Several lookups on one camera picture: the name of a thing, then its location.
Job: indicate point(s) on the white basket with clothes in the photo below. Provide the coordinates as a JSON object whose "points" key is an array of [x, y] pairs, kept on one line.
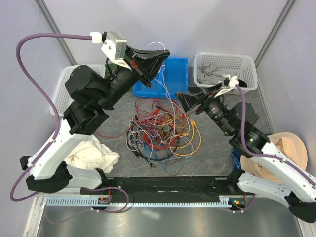
{"points": [[241, 66]]}

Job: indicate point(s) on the grey aluminium corner post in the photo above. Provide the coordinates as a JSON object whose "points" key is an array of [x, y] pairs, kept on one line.
{"points": [[274, 31]]}

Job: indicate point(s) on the grey adidas sweatshirt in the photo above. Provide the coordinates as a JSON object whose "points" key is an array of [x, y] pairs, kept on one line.
{"points": [[209, 74]]}

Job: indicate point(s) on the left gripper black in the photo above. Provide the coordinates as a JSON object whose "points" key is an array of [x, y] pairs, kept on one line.
{"points": [[146, 63]]}

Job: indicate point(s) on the left grey aluminium post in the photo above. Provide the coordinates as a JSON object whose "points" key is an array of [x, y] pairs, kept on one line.
{"points": [[54, 28]]}

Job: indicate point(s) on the green plastic box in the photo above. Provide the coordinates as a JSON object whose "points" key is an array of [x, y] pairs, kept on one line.
{"points": [[111, 67]]}

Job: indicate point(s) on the white cloth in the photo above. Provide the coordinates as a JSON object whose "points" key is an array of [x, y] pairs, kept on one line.
{"points": [[92, 154]]}

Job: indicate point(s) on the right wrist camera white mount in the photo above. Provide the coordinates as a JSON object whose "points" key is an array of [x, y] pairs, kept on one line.
{"points": [[228, 83]]}

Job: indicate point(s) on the empty white basket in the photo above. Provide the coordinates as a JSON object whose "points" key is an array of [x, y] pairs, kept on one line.
{"points": [[61, 98]]}

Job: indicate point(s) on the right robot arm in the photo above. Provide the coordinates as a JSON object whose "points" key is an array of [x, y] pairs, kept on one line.
{"points": [[226, 105]]}

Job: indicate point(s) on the blue cloth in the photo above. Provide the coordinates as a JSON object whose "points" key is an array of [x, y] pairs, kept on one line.
{"points": [[235, 156]]}

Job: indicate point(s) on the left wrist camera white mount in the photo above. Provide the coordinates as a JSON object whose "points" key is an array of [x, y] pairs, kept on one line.
{"points": [[113, 46]]}

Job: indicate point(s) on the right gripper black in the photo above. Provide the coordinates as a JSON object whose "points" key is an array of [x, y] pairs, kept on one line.
{"points": [[205, 97]]}

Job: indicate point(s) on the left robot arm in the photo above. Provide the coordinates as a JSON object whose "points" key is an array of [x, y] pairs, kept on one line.
{"points": [[92, 95]]}

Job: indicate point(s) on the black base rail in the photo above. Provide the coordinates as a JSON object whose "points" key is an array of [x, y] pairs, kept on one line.
{"points": [[180, 189]]}

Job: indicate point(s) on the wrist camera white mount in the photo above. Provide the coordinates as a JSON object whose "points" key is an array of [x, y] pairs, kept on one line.
{"points": [[228, 83], [113, 46]]}

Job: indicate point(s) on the blue divided plastic bin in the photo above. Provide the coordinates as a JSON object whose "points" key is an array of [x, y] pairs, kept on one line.
{"points": [[175, 75]]}

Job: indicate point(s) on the beige bucket hat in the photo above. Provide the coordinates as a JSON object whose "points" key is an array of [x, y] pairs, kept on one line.
{"points": [[289, 144]]}

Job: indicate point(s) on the black cloth in basket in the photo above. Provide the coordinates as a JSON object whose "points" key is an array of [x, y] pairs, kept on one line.
{"points": [[242, 84]]}

